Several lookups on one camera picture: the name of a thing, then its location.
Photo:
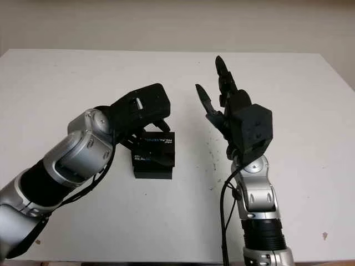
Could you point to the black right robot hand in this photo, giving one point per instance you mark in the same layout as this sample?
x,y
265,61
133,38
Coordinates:
x,y
230,116

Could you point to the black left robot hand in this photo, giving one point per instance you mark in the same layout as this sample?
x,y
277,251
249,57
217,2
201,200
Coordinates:
x,y
124,124

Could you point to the black Intel RealSense box lid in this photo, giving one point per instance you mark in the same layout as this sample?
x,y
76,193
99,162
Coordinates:
x,y
158,149

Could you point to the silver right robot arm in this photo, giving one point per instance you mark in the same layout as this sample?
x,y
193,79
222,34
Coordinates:
x,y
258,188

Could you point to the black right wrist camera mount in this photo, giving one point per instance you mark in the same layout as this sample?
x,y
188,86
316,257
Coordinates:
x,y
256,130

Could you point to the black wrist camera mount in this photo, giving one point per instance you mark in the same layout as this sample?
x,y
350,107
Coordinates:
x,y
256,130
151,102

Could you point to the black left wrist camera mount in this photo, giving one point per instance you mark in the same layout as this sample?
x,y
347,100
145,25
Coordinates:
x,y
151,102

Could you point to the black camera box base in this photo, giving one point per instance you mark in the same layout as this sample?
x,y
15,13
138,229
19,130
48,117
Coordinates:
x,y
152,173

